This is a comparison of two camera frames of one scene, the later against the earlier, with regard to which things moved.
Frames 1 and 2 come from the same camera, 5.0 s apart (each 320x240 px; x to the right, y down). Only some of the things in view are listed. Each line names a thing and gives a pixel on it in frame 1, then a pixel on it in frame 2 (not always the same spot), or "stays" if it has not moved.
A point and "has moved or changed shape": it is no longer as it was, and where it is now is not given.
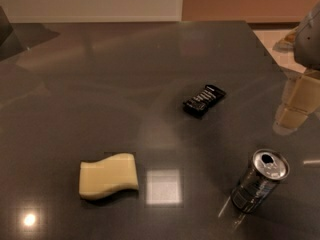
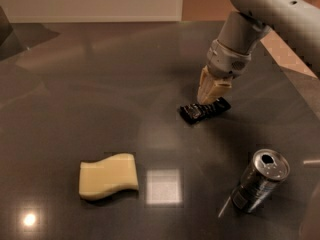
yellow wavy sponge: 107,176 stays
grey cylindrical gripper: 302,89 to 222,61
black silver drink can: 267,169 stays
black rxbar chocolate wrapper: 202,102 has moved or changed shape
